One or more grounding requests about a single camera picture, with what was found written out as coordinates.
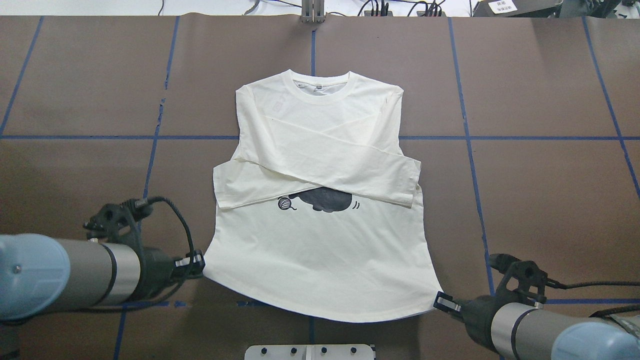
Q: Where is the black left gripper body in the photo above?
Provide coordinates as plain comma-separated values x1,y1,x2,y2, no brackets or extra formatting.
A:
82,199,175,301

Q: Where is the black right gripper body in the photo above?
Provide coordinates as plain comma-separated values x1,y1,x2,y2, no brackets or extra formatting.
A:
462,253,548,351

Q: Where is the cream long-sleeve cat shirt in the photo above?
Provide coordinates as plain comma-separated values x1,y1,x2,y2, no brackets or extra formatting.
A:
203,70,442,323

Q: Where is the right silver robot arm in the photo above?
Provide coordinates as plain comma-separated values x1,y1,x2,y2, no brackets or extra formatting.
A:
433,253,640,360

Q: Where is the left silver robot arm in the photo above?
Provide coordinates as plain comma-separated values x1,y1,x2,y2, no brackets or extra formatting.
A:
0,196,206,324

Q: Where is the black box with label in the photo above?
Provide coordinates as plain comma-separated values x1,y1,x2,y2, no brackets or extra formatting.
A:
471,0,563,18

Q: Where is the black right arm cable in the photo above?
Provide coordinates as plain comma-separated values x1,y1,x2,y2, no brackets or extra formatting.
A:
545,279,640,321

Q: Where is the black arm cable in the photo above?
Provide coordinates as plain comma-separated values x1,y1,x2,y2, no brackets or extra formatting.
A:
134,196,196,261
545,279,640,321

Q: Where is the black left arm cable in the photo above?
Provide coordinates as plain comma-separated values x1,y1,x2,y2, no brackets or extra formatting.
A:
134,196,196,261

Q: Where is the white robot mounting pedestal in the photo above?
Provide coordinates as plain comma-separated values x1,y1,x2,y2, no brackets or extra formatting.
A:
244,344,377,360

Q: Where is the aluminium frame post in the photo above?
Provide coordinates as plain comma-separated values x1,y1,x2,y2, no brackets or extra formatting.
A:
301,0,326,24

